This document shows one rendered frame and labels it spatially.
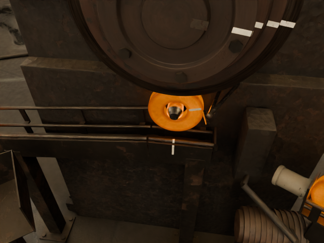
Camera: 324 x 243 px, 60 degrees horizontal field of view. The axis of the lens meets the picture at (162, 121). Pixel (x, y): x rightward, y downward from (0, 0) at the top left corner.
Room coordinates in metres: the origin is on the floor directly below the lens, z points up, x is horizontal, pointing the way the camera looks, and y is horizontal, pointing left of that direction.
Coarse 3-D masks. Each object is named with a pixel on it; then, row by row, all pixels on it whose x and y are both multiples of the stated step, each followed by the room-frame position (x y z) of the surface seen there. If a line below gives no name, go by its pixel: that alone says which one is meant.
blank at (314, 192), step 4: (320, 180) 0.42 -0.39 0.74; (316, 184) 0.41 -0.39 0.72; (320, 184) 0.41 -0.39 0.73; (312, 188) 0.42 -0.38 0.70; (316, 188) 0.41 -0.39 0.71; (320, 188) 0.41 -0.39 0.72; (312, 192) 0.41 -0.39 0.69; (316, 192) 0.41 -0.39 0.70; (320, 192) 0.40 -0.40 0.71; (312, 196) 0.41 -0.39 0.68; (316, 196) 0.40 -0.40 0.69; (320, 196) 0.40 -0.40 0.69; (312, 200) 0.41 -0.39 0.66; (316, 200) 0.40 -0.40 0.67; (320, 200) 0.40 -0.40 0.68; (320, 204) 0.39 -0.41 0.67
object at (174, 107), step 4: (168, 104) 0.60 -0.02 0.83; (172, 104) 0.58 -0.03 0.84; (176, 104) 0.58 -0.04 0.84; (180, 104) 0.59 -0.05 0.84; (168, 108) 0.58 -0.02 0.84; (172, 108) 0.57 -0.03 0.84; (176, 108) 0.57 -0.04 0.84; (180, 108) 0.57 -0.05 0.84; (168, 112) 0.57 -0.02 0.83; (172, 112) 0.56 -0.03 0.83; (176, 112) 0.56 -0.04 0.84; (180, 112) 0.57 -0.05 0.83; (172, 116) 0.56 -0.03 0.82; (176, 116) 0.56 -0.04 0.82; (180, 116) 0.56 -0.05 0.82
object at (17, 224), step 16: (0, 160) 0.51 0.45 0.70; (16, 160) 0.52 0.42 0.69; (0, 176) 0.50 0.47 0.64; (16, 176) 0.44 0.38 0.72; (0, 192) 0.47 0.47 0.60; (16, 192) 0.47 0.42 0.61; (0, 208) 0.42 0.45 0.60; (16, 208) 0.42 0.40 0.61; (0, 224) 0.37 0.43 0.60; (16, 224) 0.37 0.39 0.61; (32, 224) 0.36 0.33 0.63; (0, 240) 0.33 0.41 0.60; (16, 240) 0.39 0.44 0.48
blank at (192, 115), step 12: (156, 96) 0.60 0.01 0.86; (168, 96) 0.59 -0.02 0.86; (180, 96) 0.59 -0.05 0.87; (192, 96) 0.58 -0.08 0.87; (156, 108) 0.60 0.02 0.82; (192, 108) 0.58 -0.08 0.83; (156, 120) 0.60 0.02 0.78; (168, 120) 0.59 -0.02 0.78; (180, 120) 0.59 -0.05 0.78; (192, 120) 0.58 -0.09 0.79
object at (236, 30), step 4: (256, 24) 0.51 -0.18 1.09; (260, 24) 0.51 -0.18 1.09; (268, 24) 0.53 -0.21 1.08; (272, 24) 0.53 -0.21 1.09; (276, 24) 0.53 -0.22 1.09; (280, 24) 0.54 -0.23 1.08; (284, 24) 0.54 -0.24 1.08; (288, 24) 0.54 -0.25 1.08; (292, 24) 0.54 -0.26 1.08; (236, 28) 0.47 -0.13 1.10; (240, 28) 0.47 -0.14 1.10; (232, 32) 0.47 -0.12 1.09; (236, 32) 0.47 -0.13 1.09; (240, 32) 0.47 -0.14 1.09; (244, 32) 0.47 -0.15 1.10; (248, 32) 0.47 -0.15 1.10
